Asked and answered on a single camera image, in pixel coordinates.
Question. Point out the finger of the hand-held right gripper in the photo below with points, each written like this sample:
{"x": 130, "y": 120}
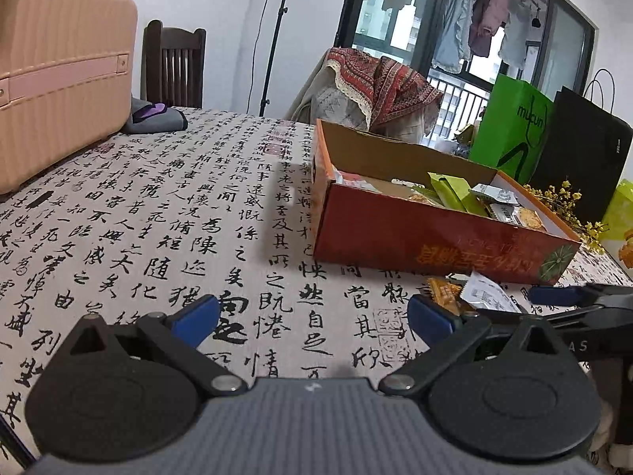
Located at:
{"x": 593, "y": 316}
{"x": 549, "y": 295}

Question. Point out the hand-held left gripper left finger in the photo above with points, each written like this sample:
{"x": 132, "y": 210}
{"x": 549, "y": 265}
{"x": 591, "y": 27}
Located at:
{"x": 198, "y": 319}

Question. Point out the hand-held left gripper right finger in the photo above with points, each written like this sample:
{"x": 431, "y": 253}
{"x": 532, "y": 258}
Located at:
{"x": 430, "y": 319}

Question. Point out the golden biscuit packet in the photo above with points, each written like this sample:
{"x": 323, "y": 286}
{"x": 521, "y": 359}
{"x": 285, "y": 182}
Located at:
{"x": 445, "y": 294}

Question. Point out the white label snack packet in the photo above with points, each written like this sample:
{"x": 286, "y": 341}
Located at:
{"x": 489, "y": 294}

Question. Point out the pile of small snack packets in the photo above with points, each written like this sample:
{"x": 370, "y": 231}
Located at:
{"x": 529, "y": 220}

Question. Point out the red cardboard box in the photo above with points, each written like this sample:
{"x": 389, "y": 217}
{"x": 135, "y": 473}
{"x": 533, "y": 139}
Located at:
{"x": 395, "y": 237}

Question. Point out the long green snack packet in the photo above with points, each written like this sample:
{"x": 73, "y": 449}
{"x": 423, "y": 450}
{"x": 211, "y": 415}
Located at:
{"x": 474, "y": 204}
{"x": 450, "y": 190}

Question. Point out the red-edged cartoon snack bag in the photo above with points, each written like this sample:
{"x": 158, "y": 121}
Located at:
{"x": 356, "y": 183}

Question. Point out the yellow-green gift bag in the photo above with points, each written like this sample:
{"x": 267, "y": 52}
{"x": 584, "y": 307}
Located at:
{"x": 620, "y": 217}

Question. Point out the yellow flower branch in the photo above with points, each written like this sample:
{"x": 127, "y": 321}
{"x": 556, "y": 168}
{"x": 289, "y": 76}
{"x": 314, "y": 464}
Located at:
{"x": 562, "y": 191}

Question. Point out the black paper bag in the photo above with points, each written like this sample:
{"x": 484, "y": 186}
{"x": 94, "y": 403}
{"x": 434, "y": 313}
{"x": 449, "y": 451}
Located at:
{"x": 583, "y": 158}

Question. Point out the green paper bag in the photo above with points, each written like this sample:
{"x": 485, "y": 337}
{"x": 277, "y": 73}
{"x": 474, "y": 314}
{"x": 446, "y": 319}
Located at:
{"x": 509, "y": 123}

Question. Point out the grey purple cloth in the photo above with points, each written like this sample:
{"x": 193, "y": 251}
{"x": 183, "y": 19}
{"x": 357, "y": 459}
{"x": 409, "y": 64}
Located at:
{"x": 158, "y": 118}

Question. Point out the dark wooden chair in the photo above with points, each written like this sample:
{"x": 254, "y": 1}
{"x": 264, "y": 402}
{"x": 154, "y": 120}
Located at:
{"x": 173, "y": 64}

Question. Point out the white hanging garment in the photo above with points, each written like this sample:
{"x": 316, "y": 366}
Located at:
{"x": 517, "y": 39}

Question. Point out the pink ribbed suitcase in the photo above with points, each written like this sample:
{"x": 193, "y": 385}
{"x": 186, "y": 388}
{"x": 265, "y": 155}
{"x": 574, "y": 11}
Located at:
{"x": 59, "y": 84}

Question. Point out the light blue hanging shirt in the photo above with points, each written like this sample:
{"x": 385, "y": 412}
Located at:
{"x": 455, "y": 34}

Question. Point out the pink hanging garment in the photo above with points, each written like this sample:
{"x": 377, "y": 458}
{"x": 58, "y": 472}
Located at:
{"x": 489, "y": 15}

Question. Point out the studio lamp on stand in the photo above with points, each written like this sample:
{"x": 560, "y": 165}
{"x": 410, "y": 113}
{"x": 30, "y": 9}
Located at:
{"x": 283, "y": 10}

